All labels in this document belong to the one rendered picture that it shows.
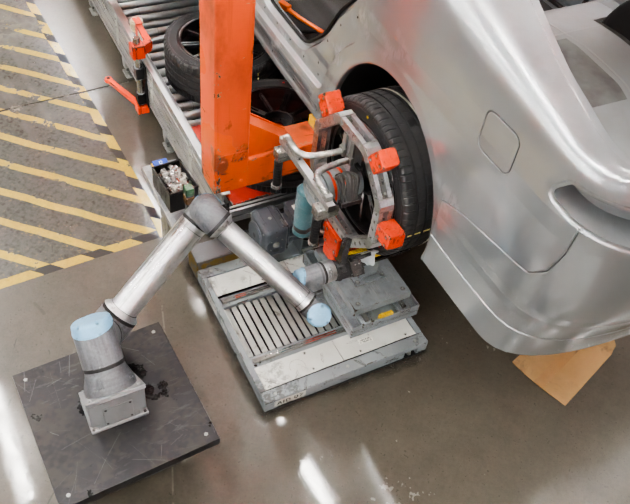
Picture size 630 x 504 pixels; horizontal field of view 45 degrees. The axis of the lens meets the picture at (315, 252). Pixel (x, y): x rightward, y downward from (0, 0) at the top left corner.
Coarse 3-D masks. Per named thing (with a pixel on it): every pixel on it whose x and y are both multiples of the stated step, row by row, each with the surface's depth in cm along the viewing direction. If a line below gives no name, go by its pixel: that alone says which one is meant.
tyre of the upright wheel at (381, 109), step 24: (360, 96) 290; (384, 96) 288; (384, 120) 277; (408, 120) 279; (384, 144) 278; (408, 144) 275; (408, 168) 274; (408, 192) 276; (432, 192) 280; (408, 216) 280; (408, 240) 292
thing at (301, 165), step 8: (280, 136) 295; (288, 152) 292; (296, 160) 287; (304, 168) 284; (304, 176) 284; (312, 176) 282; (312, 184) 279; (320, 192) 277; (320, 200) 277; (328, 208) 272
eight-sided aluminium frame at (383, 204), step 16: (352, 112) 287; (320, 128) 304; (352, 128) 281; (320, 144) 313; (368, 144) 276; (320, 160) 320; (368, 160) 275; (368, 176) 279; (384, 176) 277; (384, 192) 280; (384, 208) 278; (336, 224) 317; (352, 240) 307; (368, 240) 293
